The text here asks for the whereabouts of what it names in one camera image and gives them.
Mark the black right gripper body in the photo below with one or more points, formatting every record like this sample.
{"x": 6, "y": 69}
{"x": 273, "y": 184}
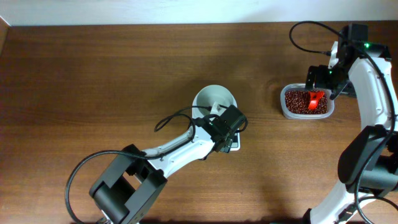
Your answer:
{"x": 321, "y": 79}

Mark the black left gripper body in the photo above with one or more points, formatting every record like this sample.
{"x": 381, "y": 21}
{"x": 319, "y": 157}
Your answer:
{"x": 224, "y": 145}

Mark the red plastic scoop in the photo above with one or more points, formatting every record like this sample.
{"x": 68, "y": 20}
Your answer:
{"x": 315, "y": 97}

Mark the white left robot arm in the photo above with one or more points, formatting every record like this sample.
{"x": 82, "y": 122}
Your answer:
{"x": 129, "y": 186}

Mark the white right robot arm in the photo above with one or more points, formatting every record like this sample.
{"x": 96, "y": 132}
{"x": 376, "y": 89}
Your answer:
{"x": 367, "y": 168}

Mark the white digital kitchen scale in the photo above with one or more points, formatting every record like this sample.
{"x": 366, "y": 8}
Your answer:
{"x": 202, "y": 139}

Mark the white metal bowl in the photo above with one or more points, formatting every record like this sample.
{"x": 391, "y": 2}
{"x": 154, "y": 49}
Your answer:
{"x": 208, "y": 95}

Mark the clear plastic container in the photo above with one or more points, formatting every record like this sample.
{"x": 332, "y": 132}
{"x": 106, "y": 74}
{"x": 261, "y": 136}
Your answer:
{"x": 301, "y": 86}

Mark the red adzuki beans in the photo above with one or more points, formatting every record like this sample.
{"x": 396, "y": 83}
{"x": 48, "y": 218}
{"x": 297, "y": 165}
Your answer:
{"x": 297, "y": 102}

